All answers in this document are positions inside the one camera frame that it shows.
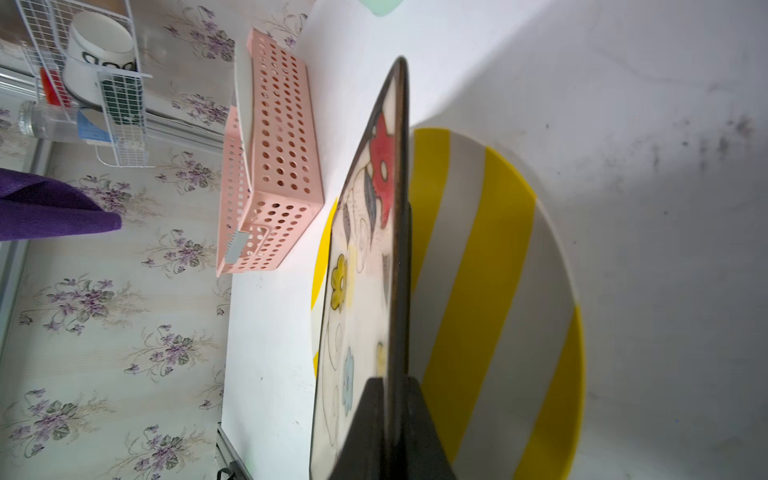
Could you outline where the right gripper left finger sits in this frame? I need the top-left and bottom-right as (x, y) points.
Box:
(330, 378), (384, 480)

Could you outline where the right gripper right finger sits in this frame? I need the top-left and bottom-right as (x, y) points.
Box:
(401, 377), (456, 480)

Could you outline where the square floral plate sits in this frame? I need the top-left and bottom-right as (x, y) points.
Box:
(309, 57), (409, 479)

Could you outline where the yellow striped round plate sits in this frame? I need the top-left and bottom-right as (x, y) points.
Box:
(311, 128), (585, 479)

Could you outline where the purple knitted cloth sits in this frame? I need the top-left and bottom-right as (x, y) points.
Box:
(1, 169), (122, 241)

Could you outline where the plaid round plate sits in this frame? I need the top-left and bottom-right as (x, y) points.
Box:
(234, 39), (254, 180)

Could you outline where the pink perforated plastic basket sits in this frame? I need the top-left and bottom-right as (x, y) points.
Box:
(216, 29), (325, 276)

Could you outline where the mint green pencil cup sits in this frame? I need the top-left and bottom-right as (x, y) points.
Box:
(360, 0), (403, 17)

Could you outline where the clear plastic bottle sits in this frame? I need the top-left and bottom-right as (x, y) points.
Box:
(18, 101), (112, 147)

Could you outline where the white mug with black print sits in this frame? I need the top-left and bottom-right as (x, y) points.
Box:
(63, 11), (136, 106)

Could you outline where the red capped jar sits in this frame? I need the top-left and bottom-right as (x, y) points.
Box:
(39, 67), (72, 108)

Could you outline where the white wire wall basket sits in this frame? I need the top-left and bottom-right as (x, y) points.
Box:
(16, 1), (149, 168)

